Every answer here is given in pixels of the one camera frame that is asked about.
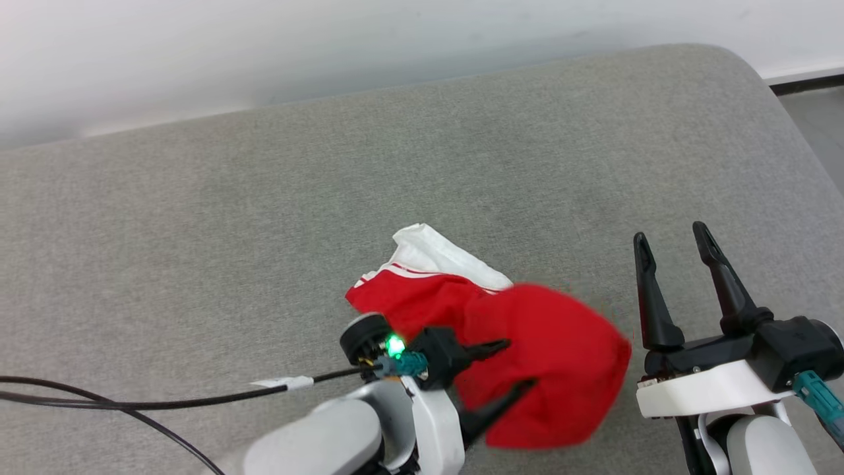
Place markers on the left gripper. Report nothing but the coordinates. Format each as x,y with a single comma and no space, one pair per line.
440,409

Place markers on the grey fabric sofa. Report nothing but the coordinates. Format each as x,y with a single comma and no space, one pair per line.
264,231

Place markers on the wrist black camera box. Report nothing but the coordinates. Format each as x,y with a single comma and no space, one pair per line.
361,338
801,349

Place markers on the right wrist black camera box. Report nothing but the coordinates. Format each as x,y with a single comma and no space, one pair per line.
801,349

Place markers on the red and white basketball jersey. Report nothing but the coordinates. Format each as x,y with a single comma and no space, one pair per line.
554,356

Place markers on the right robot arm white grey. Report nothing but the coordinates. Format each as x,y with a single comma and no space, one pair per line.
765,445

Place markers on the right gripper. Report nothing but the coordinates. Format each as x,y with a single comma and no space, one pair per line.
705,389

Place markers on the dark wall baseboard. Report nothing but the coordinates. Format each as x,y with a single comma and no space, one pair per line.
811,82

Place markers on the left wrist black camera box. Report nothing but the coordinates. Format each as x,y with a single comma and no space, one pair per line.
361,338

